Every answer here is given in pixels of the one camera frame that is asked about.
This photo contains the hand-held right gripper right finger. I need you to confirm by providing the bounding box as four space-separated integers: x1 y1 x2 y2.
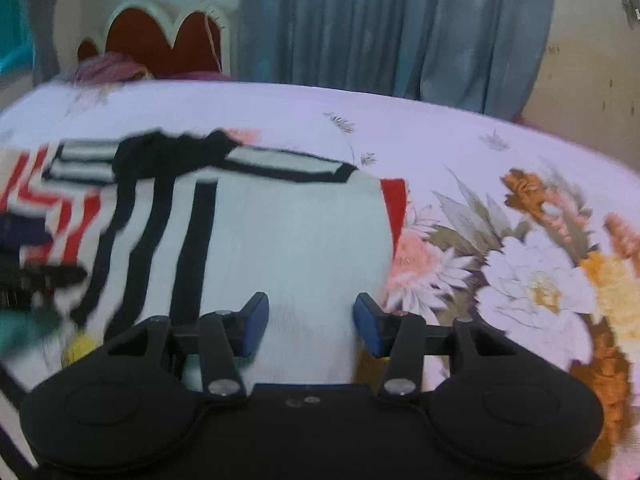
352 293 521 405

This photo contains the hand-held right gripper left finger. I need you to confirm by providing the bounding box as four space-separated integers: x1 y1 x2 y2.
107 292 271 404

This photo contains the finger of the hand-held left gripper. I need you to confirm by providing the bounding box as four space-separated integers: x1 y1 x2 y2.
0 256 88 307

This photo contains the red black white striped shirt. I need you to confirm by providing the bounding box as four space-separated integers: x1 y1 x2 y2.
0 129 411 396

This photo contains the floral bed sheet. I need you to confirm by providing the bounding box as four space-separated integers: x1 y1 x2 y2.
0 80 640 480

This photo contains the red headboard with white rim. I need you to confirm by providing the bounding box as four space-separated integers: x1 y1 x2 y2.
77 2 233 82

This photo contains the blue grey curtain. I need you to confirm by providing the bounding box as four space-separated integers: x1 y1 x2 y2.
235 0 560 121
20 0 63 86

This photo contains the teal window frame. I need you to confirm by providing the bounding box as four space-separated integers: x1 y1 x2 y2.
0 0 35 78

